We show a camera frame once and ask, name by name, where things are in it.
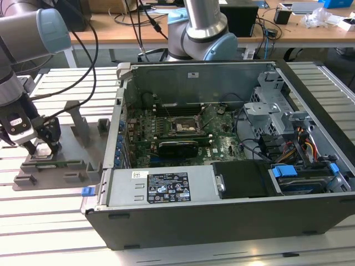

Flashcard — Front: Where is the black graphics card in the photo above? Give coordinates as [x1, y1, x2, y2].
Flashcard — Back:
[158, 139, 200, 160]

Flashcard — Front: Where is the small black open box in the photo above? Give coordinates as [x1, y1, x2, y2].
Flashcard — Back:
[273, 7, 293, 25]

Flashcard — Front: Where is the green motherboard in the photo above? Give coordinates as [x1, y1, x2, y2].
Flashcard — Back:
[121, 103, 250, 169]

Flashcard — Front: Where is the blue hanging cable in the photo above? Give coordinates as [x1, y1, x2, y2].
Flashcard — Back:
[263, 35, 272, 60]

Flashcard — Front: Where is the grey parts rack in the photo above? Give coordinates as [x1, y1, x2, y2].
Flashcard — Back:
[12, 100, 111, 192]

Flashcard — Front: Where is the silver power supply unit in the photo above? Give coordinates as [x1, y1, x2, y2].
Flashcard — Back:
[106, 165, 220, 208]

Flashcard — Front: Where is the black camera cable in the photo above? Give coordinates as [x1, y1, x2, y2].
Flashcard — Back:
[29, 26, 100, 122]

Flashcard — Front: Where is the clear plastic bag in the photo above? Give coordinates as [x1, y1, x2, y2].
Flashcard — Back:
[301, 7, 338, 29]

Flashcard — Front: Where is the wooden desk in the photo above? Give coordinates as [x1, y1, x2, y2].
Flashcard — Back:
[0, 0, 355, 70]

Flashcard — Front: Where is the grey plastic case handle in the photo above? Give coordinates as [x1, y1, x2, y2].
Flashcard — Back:
[115, 62, 134, 81]

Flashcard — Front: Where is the black wire connector block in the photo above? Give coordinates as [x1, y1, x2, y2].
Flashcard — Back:
[258, 134, 281, 156]

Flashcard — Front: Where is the blue box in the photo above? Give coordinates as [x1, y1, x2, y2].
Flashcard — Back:
[317, 0, 355, 9]

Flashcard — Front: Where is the yellow red wire bundle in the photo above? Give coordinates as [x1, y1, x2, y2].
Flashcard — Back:
[295, 126, 319, 165]

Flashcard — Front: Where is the hard disk blue carrier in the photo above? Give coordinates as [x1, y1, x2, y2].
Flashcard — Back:
[267, 163, 341, 197]

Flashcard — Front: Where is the black plastic shroud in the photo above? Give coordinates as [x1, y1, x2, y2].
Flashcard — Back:
[211, 160, 275, 201]

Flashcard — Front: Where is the silver CPU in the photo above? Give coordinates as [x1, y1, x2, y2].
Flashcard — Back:
[34, 143, 55, 157]

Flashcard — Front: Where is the grey flat tray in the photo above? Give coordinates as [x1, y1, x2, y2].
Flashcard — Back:
[279, 2, 326, 15]

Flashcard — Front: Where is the large black box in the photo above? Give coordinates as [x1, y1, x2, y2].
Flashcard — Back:
[58, 0, 92, 33]

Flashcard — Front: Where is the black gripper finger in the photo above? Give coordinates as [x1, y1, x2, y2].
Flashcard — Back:
[37, 116, 62, 155]
[0, 124, 37, 156]

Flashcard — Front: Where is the CPU socket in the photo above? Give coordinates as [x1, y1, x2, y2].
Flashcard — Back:
[169, 114, 202, 136]

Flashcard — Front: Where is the black grey PC case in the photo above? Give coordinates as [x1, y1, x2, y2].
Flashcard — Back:
[80, 58, 355, 252]

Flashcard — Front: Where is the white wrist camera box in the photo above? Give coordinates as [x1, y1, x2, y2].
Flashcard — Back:
[5, 111, 38, 145]

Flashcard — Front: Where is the metal socket cover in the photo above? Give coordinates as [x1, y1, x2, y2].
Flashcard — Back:
[195, 106, 208, 127]

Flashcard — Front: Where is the silver metal drive cage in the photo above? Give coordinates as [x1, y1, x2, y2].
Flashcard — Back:
[243, 70, 309, 137]

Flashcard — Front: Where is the green RAM stick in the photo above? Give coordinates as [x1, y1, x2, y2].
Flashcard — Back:
[35, 161, 70, 169]

